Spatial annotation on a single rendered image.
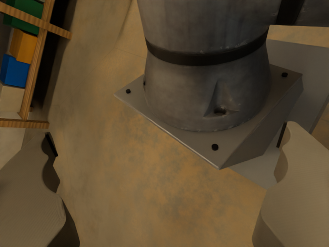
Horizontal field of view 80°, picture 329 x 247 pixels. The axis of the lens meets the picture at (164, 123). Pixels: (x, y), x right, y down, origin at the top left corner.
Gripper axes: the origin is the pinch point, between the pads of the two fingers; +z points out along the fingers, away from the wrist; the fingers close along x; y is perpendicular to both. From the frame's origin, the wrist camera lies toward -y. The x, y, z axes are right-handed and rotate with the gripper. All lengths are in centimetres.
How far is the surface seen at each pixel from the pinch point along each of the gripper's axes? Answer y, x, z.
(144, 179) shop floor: 98, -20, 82
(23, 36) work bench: 18, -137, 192
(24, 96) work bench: 74, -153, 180
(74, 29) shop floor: 17, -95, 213
